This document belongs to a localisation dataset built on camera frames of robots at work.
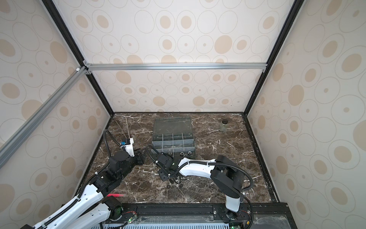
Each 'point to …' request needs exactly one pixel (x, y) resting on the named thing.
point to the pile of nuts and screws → (176, 181)
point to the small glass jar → (224, 125)
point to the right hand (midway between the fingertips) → (164, 174)
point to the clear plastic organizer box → (173, 136)
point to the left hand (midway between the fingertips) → (148, 147)
